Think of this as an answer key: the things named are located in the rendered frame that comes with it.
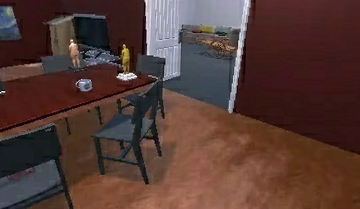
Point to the blue framed wall painting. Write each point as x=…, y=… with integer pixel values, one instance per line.
x=3, y=23

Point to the white panelled room door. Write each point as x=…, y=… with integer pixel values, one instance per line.
x=165, y=33

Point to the dark red dining table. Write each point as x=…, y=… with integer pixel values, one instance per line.
x=41, y=96

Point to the golden statuette on white base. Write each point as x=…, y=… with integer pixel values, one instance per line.
x=125, y=60

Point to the tan human figurine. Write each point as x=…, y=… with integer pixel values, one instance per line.
x=74, y=53

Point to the grey shelf with clutter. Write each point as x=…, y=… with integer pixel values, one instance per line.
x=210, y=33

